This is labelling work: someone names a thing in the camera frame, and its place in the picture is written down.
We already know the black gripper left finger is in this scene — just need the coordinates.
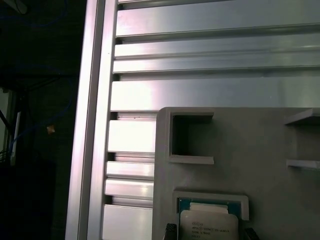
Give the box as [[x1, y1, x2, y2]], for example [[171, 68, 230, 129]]
[[162, 221, 179, 240]]

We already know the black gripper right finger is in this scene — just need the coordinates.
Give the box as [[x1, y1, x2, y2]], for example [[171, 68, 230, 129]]
[[244, 226, 260, 240]]

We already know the CPU with silver top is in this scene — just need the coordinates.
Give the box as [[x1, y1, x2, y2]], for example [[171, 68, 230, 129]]
[[177, 197, 242, 240]]

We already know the grey parts rack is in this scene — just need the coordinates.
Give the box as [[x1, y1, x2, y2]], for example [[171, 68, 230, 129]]
[[152, 106, 320, 240]]

